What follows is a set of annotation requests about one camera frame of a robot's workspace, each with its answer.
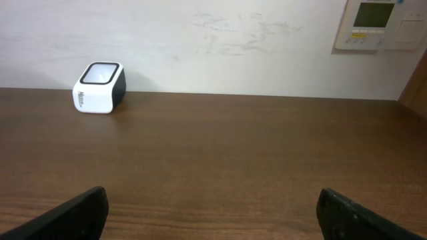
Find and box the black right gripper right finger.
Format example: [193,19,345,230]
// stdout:
[316,188,424,240]

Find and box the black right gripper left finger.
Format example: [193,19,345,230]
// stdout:
[1,186,109,240]

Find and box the white barcode scanner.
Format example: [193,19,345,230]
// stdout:
[72,61,127,114]

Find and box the brown wooden side panel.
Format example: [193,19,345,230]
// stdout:
[398,51,427,118]

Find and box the beige wall control panel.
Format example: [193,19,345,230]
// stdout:
[334,0,426,51]

